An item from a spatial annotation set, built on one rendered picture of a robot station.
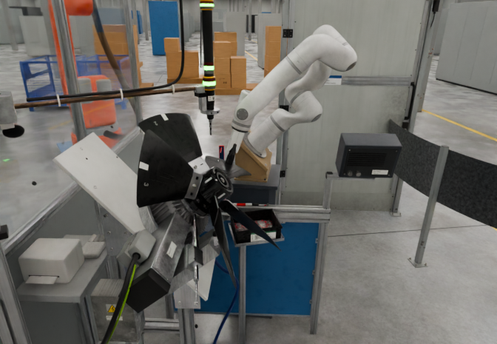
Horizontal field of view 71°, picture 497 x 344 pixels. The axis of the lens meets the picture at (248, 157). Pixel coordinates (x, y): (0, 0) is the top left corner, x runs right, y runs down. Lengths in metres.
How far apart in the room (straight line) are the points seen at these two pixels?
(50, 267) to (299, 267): 1.23
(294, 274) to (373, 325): 0.68
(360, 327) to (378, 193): 1.49
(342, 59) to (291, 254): 1.06
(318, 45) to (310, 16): 1.64
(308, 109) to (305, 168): 1.58
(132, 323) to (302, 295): 1.05
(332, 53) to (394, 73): 1.81
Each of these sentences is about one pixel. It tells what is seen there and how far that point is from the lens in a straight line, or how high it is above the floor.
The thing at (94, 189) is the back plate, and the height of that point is 1.25.
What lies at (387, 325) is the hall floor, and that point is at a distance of 2.53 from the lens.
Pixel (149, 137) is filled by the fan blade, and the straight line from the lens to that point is 1.04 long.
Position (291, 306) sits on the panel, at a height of 0.20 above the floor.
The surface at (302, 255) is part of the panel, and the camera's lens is 1.99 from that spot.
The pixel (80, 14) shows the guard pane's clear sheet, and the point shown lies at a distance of 2.04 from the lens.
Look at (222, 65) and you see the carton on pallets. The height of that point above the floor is 0.70.
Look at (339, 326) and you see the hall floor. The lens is 2.44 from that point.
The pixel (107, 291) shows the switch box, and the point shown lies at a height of 0.84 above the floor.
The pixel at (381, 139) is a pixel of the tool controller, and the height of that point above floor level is 1.24.
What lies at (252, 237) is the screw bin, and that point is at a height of 0.84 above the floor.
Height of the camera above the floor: 1.76
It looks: 22 degrees down
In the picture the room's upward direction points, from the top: 1 degrees clockwise
